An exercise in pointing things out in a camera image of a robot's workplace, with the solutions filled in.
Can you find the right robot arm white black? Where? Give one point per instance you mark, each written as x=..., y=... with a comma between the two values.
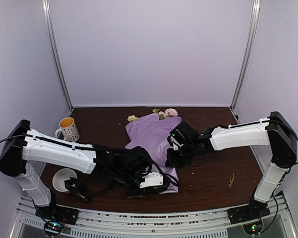
x=272, y=131

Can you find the left aluminium corner post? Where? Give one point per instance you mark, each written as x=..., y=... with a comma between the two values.
x=55, y=54

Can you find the purple pink wrapping paper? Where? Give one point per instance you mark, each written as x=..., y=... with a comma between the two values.
x=151, y=133

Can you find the patterned white mug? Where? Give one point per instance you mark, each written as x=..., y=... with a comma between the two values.
x=68, y=129

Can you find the fallen green stem piece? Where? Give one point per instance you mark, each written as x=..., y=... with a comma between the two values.
x=231, y=180

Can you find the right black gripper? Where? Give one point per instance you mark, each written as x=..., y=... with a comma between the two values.
x=172, y=162

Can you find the white round bowl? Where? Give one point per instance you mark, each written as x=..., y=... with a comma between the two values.
x=59, y=178

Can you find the pink rose flower stem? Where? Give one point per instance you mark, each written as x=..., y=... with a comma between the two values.
x=167, y=113

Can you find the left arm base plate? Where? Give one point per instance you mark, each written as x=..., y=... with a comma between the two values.
x=59, y=214

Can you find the cream rose flower stem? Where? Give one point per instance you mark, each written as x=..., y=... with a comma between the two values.
x=132, y=118

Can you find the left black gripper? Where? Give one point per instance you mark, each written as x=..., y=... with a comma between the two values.
x=130, y=193

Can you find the right aluminium corner post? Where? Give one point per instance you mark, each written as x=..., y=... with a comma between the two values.
x=253, y=25

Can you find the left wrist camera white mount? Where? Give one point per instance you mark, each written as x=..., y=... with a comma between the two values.
x=151, y=179

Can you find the aluminium corner post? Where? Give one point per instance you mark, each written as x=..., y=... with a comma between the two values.
x=55, y=54
x=253, y=25

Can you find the aluminium front rail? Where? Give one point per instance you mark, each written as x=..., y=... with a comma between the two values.
x=213, y=223

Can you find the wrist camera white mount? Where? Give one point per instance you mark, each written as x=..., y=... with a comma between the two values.
x=151, y=179
x=175, y=144

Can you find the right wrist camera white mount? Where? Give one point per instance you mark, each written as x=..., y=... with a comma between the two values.
x=175, y=144

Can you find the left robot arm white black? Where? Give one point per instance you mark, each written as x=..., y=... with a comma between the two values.
x=24, y=145

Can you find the black printed ribbon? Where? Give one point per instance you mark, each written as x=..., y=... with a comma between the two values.
x=80, y=191

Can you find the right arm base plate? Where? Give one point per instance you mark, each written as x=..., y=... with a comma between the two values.
x=246, y=213

